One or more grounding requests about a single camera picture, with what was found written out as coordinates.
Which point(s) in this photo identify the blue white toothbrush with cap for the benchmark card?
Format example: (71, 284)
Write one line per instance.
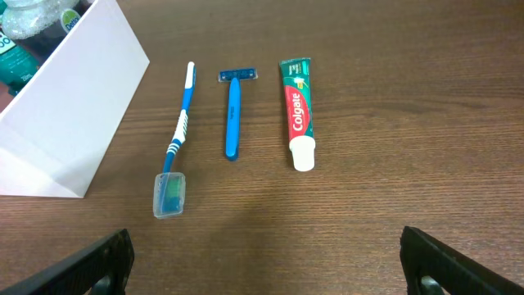
(170, 187)

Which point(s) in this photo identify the white square cardboard box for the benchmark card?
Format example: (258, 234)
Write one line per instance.
(56, 131)

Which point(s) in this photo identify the clear spray bottle purple liquid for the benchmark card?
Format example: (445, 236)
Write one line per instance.
(39, 26)

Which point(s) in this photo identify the blue disposable razor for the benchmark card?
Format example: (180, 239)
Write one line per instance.
(233, 126)

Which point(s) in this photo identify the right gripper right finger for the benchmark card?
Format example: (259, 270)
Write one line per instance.
(432, 267)

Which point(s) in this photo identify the Colgate toothpaste tube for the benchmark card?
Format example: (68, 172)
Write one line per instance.
(296, 86)

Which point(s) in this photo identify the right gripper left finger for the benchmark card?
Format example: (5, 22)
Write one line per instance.
(101, 268)

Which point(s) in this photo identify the teal mouthwash bottle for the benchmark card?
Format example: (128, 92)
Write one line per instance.
(18, 66)

